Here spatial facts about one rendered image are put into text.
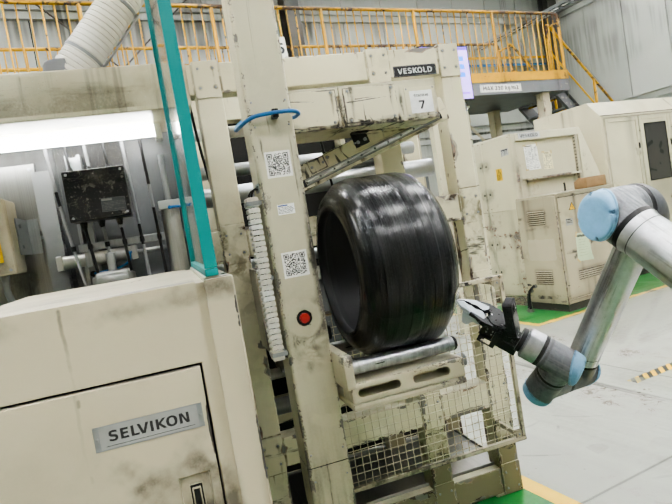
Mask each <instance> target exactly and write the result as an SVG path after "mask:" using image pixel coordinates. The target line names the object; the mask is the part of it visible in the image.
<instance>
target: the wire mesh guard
mask: <svg viewBox="0 0 672 504"><path fill-rule="evenodd" d="M494 280H499V283H500V286H498V288H499V290H497V291H499V295H500V297H499V298H500V302H501V308H502V303H503V301H504V300H505V298H506V297H505V291H504V284H503V276H502V274H499V275H494V276H489V277H485V278H480V279H475V280H470V281H466V282H461V283H459V287H460V288H461V287H466V286H471V288H472V285H475V284H480V283H484V286H485V282H489V281H490V283H491V281H494ZM507 355H509V362H510V369H511V376H512V383H513V390H514V395H515V402H516V409H517V415H518V422H519V429H521V431H522V436H520V437H517V438H516V436H515V437H512V438H509V439H508V436H509V435H508V434H507V439H506V440H503V441H502V438H503V437H500V438H501V441H499V442H496V441H495V443H493V444H490V445H487V446H483V444H484V443H487V442H488V444H489V442H490V441H489V439H488V441H487V442H484V443H481V444H482V447H480V448H476V449H474V450H471V451H470V448H471V447H474V446H471V447H470V446H469V447H468V448H469V451H467V452H463V453H461V454H458V455H457V452H458V451H461V450H458V451H455V452H456V455H455V456H451V457H448V458H445V459H444V457H443V459H442V460H439V461H437V458H439V457H442V456H445V455H443V451H442V456H439V457H436V461H435V462H432V463H430V460H432V459H430V458H429V460H426V461H429V464H426V465H423V466H419V467H416V468H413V469H409V470H407V471H402V472H400V473H397V474H396V473H395V474H394V475H391V476H387V477H384V478H381V475H384V474H387V475H388V473H390V472H388V470H387V473H384V474H381V473H380V475H378V476H380V478H381V479H378V480H375V481H374V477H371V478H373V481H371V482H368V483H367V481H366V483H365V484H362V485H359V486H355V487H354V491H355V493H358V492H361V491H364V490H367V489H370V488H373V487H377V486H380V485H383V484H386V483H389V482H392V481H396V480H399V479H402V478H405V477H408V476H411V475H414V474H418V473H421V472H424V471H427V470H430V469H433V468H437V467H440V466H443V465H446V464H449V463H452V462H456V461H459V460H462V459H465V458H468V457H471V456H475V455H478V454H481V453H484V452H487V451H490V450H494V449H497V448H500V447H503V446H506V445H509V444H513V443H516V442H519V441H522V440H525V439H527V437H526V432H525V425H524V418H523V412H522V405H521V398H520V391H519V385H518V378H517V371H516V365H515V358H514V355H511V354H509V353H508V354H507ZM512 383H509V384H512ZM513 390H510V391H513ZM500 438H497V439H500ZM497 439H495V435H494V440H497ZM468 448H465V449H468ZM455 452H452V453H455ZM452 453H450V451H449V456H450V454H452ZM426 461H423V459H422V462H420V463H422V464H423V462H426ZM378 476H375V477H378ZM371 478H368V479H371ZM368 479H366V475H365V480H368ZM365 480H362V481H365Z"/></svg>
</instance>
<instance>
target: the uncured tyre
mask: <svg viewBox="0 0 672 504"><path fill-rule="evenodd" d="M316 244H317V255H318V263H319V269H320V275H321V280H322V284H323V288H324V292H325V296H326V299H327V303H328V306H329V309H330V312H331V314H332V317H333V319H334V322H335V324H336V326H337V328H338V330H339V332H340V333H341V335H342V337H343V338H344V339H345V341H346V342H347V343H348V344H349V345H351V346H352V347H354V348H356V349H357V350H359V351H360V352H362V353H364V354H366V355H372V354H376V353H381V352H385V351H389V350H393V349H397V348H401V347H405V346H410V345H414V344H418V343H422V342H426V341H430V340H434V339H437V338H438V337H440V336H441V335H442V334H443V332H444V331H445V329H446V328H447V326H448V324H449V322H450V320H451V318H452V316H453V314H454V311H455V309H454V311H453V305H454V297H455V293H456V291H457V290H458V288H459V265H458V257H457V251H456V246H455V242H454V238H453V234H452V231H451V228H450V225H449V222H448V220H447V217H446V215H445V213H444V211H443V209H442V207H441V205H440V203H439V202H438V200H437V199H436V197H435V196H434V195H433V194H432V192H431V191H430V190H429V189H428V188H426V187H425V186H424V185H423V184H422V183H421V182H419V181H418V180H417V179H416V178H414V177H413V176H411V175H409V174H405V173H398V172H390V173H383V174H376V175H369V176H362V177H355V178H348V179H344V180H341V181H339V182H337V183H335V184H333V185H332V186H331V188H330V189H329V190H328V192H327V193H326V194H325V196H324V197H323V198H322V200H321V202H320V205H319V208H318V213H317V221H316Z"/></svg>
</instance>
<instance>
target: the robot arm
mask: <svg viewBox="0 0 672 504"><path fill-rule="evenodd" d="M577 218H578V224H579V227H580V229H581V231H582V233H583V234H584V235H585V236H586V237H587V238H588V239H590V240H592V241H598V242H602V241H607V242H609V243H610V244H611V245H612V249H611V251H610V254H609V256H608V258H607V261H606V263H605V266H604V268H603V270H602V273H601V275H600V277H599V280H598V282H597V285H596V287H595V289H594V292H593V294H592V296H591V299H590V301H589V304H588V306H587V308H586V311H585V313H584V316H583V318H582V320H581V323H580V325H579V327H578V330H577V332H576V335H575V337H574V339H573V342H572V344H571V347H568V346H566V345H564V344H562V343H560V342H559V341H557V340H555V339H553V338H551V337H549V336H547V335H545V334H544V333H542V332H540V331H538V330H536V329H534V328H532V329H531V330H529V329H527V328H524V329H523V331H522V332H520V324H519V319H518V314H517V306H516V302H515V298H509V297H506V298H505V300H504V301H503V303H502V310H503V311H501V310H500V309H498V308H496V307H495V306H493V305H491V304H489V303H486V302H482V301H478V300H477V301H476V300H469V299H457V301H456V303H457V304H458V306H459V307H460V308H461V309H462V310H463V313H462V319H461V320H462V322H463V323H464V324H469V323H471V322H474V323H476V324H478V325H481V326H482V327H481V329H480V330H479V332H478V333H479V335H478V337H477V339H476V340H478V341H480V342H481V343H483V344H485V345H487V346H489V347H490V348H492V349H493V347H494V346H497V347H498V348H500V349H502V350H504V351H506V352H507V353H509V354H511V355H514V354H515V352H516V351H517V352H518V354H517V355H518V357H520V358H522V359H524V360H526V361H528V362H529V363H531V364H533V365H535V366H536V367H535V369H534V370H533V371H532V373H531V374H530V375H529V376H528V378H526V379H525V382H524V383H523V387H522V389H523V393H524V395H525V397H526V398H527V399H528V400H529V401H530V402H531V403H533V404H534V405H537V406H540V407H544V406H547V405H549V404H551V402H552V400H553V399H555V398H557V397H560V396H562V395H565V394H567V393H569V392H572V391H575V390H577V389H580V388H582V387H586V386H590V385H592V384H593V383H594V382H596V381H597V380H598V379H599V377H600V375H601V367H600V364H599V363H600V359H601V357H602V355H603V352H604V350H605V348H606V346H607V344H608V342H609V340H610V337H611V335H612V333H613V331H614V329H615V327H616V325H617V322H618V320H619V318H620V316H621V314H622V312H623V310H624V307H625V305H626V303H627V301H628V299H629V297H630V295H631V292H632V290H633V288H634V286H635V284H636V282H637V280H638V277H639V275H640V273H641V271H642V269H643V268H645V269H646V270H647V271H648V272H650V273H651V274H652V275H654V276H655V277H656V278H658V279H659V280H660V281H661V282H663V283H664V284H665V285H667V286H668V287H669V288H671V289H672V222H671V221H670V211H669V207H668V204H667V202H666V200H665V198H664V196H663V195H662V194H661V193H660V192H659V191H658V190H657V189H655V188H653V187H652V186H650V185H646V184H643V183H633V184H628V185H623V186H618V187H612V188H607V189H606V188H602V189H599V190H597V191H593V192H591V193H589V194H587V195H586V196H585V197H584V198H583V199H582V201H581V203H580V205H579V208H578V213H577ZM487 313H488V316H486V315H487ZM481 338H482V339H484V338H485V339H487V340H489V341H491V342H490V344H489V345H488V344H487V343H485V342H483V341H481Z"/></svg>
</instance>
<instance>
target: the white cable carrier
mask: <svg viewBox="0 0 672 504"><path fill-rule="evenodd" d="M252 201H258V197H250V198H247V199H245V200H244V203H246V202H252ZM257 207H259V205H254V206H247V207H245V209H249V210H247V211H246V214H247V215H248V216H247V220H250V221H248V225H252V226H250V227H249V231H251V232H250V236H254V237H251V242H253V243H252V247H255V248H253V252H257V253H254V258H256V259H255V260H254V261H255V263H259V264H256V265H255V267H256V268H257V270H256V273H257V274H259V275H257V279H260V280H259V281H258V284H259V285H260V286H259V290H262V291H260V295H263V296H261V300H262V301H263V302H262V306H265V307H263V311H265V312H264V317H265V322H267V323H266V324H265V325H266V327H267V329H266V331H267V332H268V334H267V336H268V338H269V339H268V342H269V343H270V345H269V348H271V350H270V352H271V353H272V354H275V353H280V352H284V351H286V349H284V347H283V345H282V343H283V341H282V339H281V338H282V335H281V334H280V332H281V330H280V329H279V328H278V327H280V324H279V323H278V322H279V318H277V316H278V313H277V312H275V311H277V307H275V305H276V302H275V301H273V300H275V296H273V295H274V291H273V290H271V289H273V285H270V284H272V280H274V275H271V274H268V273H270V272H271V271H270V269H269V268H268V267H270V265H269V263H265V262H269V259H268V258H267V257H266V256H268V253H267V252H263V251H267V248H266V247H265V246H264V245H266V242H265V241H261V240H265V237H264V235H263V234H264V231H263V230H259V229H263V225H262V224H260V223H262V220H261V219H258V218H261V214H260V213H258V212H260V208H257ZM249 214H250V215H249ZM258 224H259V225H258ZM256 230H257V231H256ZM257 235H258V236H257ZM260 235H261V236H260ZM254 241H255V242H254ZM271 359H273V360H274V362H276V361H281V360H285V356H281V357H277V358H272V357H271Z"/></svg>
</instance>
